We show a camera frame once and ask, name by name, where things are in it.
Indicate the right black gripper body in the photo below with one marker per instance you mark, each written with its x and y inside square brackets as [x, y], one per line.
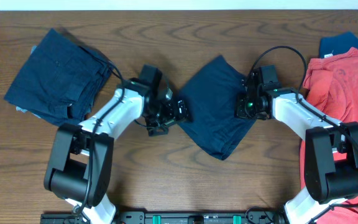
[248, 107]

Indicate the navy blue shorts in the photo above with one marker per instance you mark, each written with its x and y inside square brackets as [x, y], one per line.
[210, 97]

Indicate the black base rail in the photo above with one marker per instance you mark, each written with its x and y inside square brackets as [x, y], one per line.
[251, 216]

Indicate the red orange t-shirt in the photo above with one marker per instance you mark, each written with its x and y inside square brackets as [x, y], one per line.
[333, 89]

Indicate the folded navy shorts stack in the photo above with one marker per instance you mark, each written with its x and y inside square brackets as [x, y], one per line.
[59, 81]

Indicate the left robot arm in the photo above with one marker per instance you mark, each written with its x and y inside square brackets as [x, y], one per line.
[79, 168]

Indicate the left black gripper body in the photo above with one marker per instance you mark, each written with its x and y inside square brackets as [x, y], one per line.
[159, 115]

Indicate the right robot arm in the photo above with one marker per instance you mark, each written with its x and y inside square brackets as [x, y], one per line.
[331, 146]

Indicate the dark blue garment underneath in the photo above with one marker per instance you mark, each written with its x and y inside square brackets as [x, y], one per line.
[339, 44]

